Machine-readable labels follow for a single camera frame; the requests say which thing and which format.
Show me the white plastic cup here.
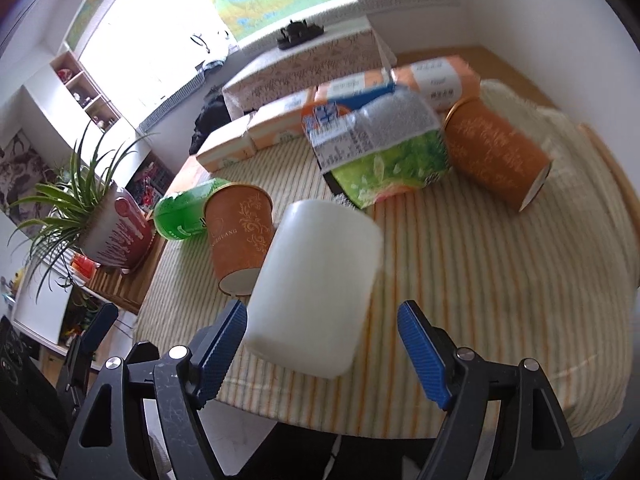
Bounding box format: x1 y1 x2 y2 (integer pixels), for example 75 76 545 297
243 200 383 379

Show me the orange paper cup left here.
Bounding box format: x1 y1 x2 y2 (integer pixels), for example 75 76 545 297
204 183 274 297

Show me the orange paper cup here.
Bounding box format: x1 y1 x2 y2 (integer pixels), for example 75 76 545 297
204 183 274 297
444 98 552 212

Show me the orange paper cup right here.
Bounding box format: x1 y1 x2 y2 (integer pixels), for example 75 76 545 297
444 98 552 212

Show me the wooden slatted tray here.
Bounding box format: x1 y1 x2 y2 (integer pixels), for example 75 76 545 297
86 218 166 315

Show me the red white plant pot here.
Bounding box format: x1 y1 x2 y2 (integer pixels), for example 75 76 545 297
78 182 154 273

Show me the green spider plant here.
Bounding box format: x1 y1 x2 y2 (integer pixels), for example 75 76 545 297
13 130 148 288

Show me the green plastic bottle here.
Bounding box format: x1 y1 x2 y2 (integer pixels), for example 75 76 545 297
153 178 230 240

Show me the white pink shelf unit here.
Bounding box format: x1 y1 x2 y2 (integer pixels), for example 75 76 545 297
1 51 174 212

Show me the tissue pack far left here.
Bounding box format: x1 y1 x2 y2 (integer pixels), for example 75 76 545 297
195 114 257 172

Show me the tissue pack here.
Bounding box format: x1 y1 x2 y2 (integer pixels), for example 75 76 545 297
390 55 480 113
314 68 392 102
195 114 257 172
247 87 316 151

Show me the green snack bag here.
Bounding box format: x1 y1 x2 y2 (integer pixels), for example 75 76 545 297
305 87 450 209

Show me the black bag on floor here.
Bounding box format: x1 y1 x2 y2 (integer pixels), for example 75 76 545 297
189 94 231 155

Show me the tissue pack far right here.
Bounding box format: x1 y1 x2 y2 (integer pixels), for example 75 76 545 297
390 55 480 113

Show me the blue cloth on sill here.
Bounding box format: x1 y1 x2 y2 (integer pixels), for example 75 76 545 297
196 58 240 77

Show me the orange blue snack bag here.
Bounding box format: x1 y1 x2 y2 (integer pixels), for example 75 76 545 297
301 82 399 137

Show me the lace covered low table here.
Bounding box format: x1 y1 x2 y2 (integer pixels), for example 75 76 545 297
222 18 397 119

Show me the dark floral wall picture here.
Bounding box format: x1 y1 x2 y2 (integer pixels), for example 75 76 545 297
0 130 55 226

